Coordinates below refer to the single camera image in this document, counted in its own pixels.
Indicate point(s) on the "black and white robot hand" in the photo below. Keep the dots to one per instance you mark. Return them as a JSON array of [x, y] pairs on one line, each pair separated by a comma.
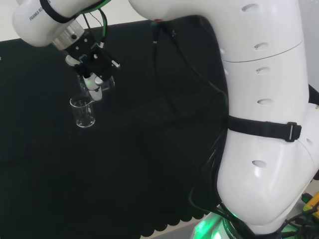
[[98, 64]]

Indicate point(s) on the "clear glass beaker with graduations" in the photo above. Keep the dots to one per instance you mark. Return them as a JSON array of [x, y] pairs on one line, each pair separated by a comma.
[[109, 84]]

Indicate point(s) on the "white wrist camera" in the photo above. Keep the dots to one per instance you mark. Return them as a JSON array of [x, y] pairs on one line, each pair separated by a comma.
[[70, 60]]

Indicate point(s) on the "black bench cloth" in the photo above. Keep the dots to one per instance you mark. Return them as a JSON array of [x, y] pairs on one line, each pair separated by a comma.
[[99, 161]]

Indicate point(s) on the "yellow stop button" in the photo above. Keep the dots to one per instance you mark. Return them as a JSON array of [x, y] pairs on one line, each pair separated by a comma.
[[312, 204]]

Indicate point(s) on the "clear plain glass beaker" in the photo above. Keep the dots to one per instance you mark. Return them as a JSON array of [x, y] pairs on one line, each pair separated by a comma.
[[83, 119]]

